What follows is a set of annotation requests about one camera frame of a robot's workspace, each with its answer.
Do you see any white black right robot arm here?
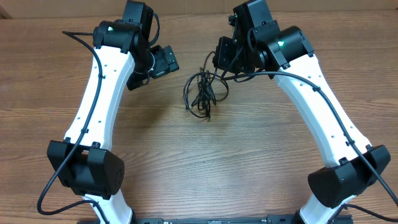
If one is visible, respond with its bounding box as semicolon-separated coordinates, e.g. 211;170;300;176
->
213;1;391;223

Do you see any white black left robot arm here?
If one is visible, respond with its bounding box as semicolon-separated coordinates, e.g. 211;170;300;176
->
47;1;178;223

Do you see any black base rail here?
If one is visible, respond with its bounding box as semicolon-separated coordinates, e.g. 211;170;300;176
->
77;213;354;224

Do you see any black cable bundle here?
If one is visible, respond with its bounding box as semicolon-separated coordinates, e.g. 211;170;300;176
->
182;51;230;122

